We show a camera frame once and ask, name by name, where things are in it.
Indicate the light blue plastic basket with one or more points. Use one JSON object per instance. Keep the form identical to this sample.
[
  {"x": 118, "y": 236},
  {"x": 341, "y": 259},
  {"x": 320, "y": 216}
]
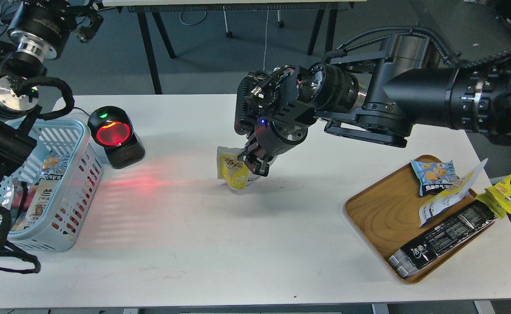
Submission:
[{"x": 59, "y": 226}]

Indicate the yellow grey snack pouch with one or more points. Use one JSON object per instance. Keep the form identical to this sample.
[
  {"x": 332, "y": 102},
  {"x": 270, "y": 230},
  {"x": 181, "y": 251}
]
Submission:
[{"x": 232, "y": 170}]

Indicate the yellow cartoon snack bag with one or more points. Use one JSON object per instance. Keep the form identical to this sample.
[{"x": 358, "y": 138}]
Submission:
[{"x": 498, "y": 197}]

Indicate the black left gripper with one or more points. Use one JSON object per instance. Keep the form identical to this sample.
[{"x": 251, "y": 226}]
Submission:
[{"x": 41, "y": 28}]

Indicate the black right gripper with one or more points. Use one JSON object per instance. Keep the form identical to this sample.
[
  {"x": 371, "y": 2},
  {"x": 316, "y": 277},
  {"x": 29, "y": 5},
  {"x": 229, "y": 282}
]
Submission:
[{"x": 274, "y": 110}]

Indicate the snack packs in basket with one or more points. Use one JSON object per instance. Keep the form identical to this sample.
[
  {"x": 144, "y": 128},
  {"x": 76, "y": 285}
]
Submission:
[{"x": 27, "y": 201}]

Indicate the black framed background table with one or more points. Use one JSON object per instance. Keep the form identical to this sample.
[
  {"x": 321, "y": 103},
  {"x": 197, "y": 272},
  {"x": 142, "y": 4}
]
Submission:
[{"x": 213, "y": 50}]

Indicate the white yellow snack pouch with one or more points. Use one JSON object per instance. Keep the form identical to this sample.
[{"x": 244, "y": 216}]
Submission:
[{"x": 449, "y": 196}]

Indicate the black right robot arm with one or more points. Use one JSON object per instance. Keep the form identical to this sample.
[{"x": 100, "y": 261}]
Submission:
[{"x": 374, "y": 91}]

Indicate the wooden oval tray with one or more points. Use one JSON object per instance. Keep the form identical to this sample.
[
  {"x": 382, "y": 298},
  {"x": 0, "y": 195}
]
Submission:
[{"x": 386, "y": 214}]

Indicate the long black snack package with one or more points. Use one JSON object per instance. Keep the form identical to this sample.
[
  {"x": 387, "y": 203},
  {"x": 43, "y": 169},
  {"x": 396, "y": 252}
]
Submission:
[{"x": 439, "y": 240}]

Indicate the blue snack bag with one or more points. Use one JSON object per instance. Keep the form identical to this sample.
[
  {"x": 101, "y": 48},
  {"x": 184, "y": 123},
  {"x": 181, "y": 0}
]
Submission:
[{"x": 434, "y": 177}]

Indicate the black barcode scanner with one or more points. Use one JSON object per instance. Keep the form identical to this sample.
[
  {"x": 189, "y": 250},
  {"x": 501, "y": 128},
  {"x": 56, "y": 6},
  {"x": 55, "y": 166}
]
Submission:
[{"x": 112, "y": 129}]

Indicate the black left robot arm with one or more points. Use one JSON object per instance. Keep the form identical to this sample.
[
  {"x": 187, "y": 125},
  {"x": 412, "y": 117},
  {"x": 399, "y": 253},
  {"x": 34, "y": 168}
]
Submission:
[{"x": 27, "y": 95}]

